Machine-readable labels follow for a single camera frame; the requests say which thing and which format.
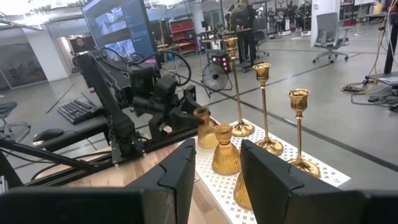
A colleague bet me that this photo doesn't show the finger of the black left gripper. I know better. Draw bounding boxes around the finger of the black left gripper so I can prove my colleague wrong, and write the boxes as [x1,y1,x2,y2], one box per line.
[169,108,203,131]
[183,85,200,113]

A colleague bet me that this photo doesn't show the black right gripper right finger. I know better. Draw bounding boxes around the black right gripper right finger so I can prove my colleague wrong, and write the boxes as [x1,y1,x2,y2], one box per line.
[241,139,398,224]

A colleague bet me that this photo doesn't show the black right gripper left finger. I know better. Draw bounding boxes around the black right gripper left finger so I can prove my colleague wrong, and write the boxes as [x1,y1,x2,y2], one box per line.
[0,139,196,224]

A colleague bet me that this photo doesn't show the amber ribbed glass candle holder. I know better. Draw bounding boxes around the amber ribbed glass candle holder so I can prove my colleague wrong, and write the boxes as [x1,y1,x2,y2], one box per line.
[193,106,219,149]
[233,170,253,212]
[211,124,242,177]

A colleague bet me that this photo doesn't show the medium gold candlestick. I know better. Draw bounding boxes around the medium gold candlestick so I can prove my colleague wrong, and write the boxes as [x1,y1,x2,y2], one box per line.
[252,63,284,156]

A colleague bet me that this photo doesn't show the tall gold candlestick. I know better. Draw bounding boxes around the tall gold candlestick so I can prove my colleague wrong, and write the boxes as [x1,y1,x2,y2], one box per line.
[224,37,255,138]

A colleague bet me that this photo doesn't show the round metal floor fan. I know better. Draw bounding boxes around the round metal floor fan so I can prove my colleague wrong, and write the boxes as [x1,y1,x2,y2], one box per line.
[201,63,233,99]

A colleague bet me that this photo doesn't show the black lit computer tower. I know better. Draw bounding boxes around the black lit computer tower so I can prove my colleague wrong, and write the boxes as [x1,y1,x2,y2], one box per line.
[211,52,231,74]

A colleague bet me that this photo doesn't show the white perforated metal shelf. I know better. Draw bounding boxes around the white perforated metal shelf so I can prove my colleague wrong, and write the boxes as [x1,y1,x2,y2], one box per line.
[178,118,351,224]

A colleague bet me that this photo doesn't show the red storage rack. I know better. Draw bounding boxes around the red storage rack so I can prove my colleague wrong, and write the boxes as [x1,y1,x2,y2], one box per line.
[167,17,199,54]

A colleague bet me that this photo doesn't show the large computer monitor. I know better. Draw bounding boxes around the large computer monitor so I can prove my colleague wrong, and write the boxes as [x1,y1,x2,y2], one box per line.
[80,0,157,60]

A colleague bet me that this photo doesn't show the black keyboard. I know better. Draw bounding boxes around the black keyboard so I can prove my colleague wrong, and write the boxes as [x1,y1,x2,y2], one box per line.
[57,99,101,125]

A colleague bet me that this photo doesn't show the person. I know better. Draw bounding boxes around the person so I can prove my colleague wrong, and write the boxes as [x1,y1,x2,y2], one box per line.
[70,35,97,54]
[229,0,258,65]

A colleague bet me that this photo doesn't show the black computer mouse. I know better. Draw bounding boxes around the black computer mouse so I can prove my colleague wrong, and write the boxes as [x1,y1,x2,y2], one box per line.
[32,128,65,142]

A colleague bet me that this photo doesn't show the grey office chair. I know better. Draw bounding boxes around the grey office chair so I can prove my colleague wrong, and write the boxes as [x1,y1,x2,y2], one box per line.
[312,12,351,65]

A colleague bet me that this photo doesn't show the dark office chair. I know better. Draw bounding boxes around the dark office chair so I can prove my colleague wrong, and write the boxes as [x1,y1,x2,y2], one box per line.
[0,101,32,138]

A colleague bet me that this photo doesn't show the black stand pole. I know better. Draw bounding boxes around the black stand pole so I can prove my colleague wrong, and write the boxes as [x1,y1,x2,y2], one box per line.
[383,0,398,75]

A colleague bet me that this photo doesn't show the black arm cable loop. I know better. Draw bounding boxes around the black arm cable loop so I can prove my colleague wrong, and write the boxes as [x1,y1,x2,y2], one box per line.
[98,46,193,88]

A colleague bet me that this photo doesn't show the black aluminium table frame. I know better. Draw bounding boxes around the black aluminium table frame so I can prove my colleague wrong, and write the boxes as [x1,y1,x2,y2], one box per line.
[0,123,206,189]

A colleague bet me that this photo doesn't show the floor cables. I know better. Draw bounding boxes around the floor cables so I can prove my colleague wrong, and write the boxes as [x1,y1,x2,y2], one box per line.
[340,79,398,113]

